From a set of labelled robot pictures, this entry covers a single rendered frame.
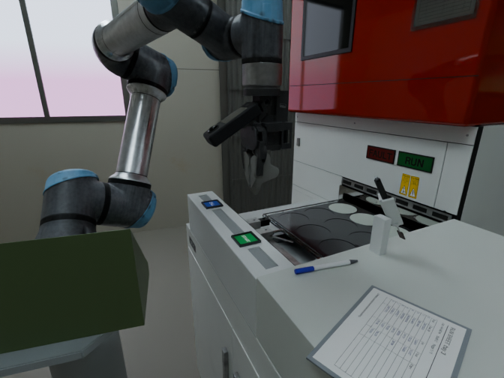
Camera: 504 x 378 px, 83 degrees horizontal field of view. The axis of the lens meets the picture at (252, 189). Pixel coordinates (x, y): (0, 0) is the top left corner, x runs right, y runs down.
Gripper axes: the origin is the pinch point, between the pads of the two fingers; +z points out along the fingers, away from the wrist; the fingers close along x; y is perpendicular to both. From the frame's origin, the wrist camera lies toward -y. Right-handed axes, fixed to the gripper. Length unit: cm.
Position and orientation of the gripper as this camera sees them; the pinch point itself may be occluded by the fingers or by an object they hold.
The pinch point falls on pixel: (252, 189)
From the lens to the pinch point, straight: 60.0
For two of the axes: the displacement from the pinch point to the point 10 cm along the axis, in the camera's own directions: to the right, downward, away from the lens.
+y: 9.0, -1.4, 4.1
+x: -4.4, -2.8, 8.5
